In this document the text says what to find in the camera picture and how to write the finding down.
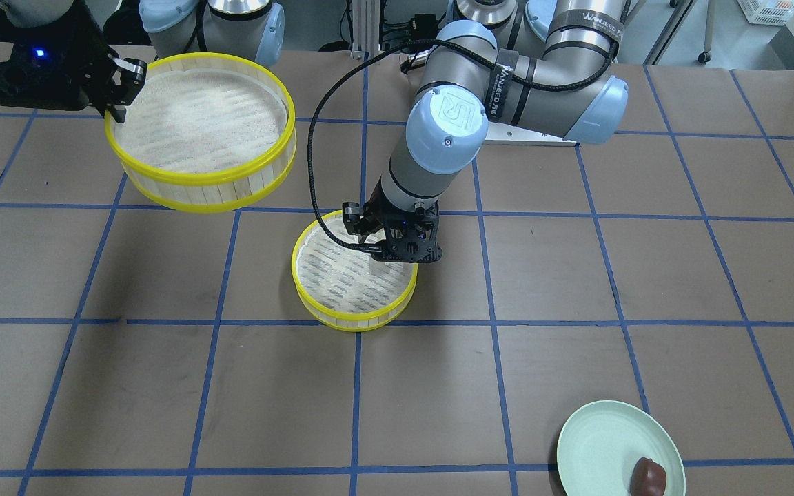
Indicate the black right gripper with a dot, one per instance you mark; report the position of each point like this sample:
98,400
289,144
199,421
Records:
92,63

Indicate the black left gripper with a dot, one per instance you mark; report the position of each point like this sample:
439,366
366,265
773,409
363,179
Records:
354,216

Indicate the yellow steamer layer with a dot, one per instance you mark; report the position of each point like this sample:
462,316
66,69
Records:
208,132
336,287

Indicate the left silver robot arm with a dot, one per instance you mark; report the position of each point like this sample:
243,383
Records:
470,81

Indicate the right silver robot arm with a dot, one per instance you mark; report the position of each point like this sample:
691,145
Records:
252,30

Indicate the light green plate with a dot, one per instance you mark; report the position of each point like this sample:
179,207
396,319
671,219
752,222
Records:
599,446

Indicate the brown bun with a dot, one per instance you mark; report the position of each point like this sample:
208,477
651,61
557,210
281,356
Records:
648,478

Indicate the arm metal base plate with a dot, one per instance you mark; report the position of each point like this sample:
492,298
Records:
504,134

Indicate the aluminium frame post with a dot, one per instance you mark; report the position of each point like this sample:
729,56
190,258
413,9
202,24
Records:
366,29

